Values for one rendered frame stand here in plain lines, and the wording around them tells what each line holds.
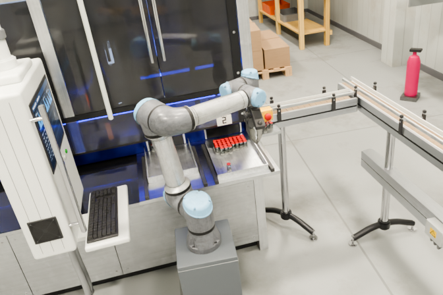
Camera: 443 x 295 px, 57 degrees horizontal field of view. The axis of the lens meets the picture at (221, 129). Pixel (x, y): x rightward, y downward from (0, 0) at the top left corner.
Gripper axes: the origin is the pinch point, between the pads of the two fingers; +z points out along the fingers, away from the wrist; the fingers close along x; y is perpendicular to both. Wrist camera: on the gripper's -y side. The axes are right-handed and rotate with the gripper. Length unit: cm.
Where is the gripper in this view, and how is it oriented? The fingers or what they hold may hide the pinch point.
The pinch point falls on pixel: (256, 141)
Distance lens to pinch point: 193.4
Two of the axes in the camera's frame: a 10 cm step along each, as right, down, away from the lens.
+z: 1.2, 8.9, 4.5
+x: -9.7, 2.0, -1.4
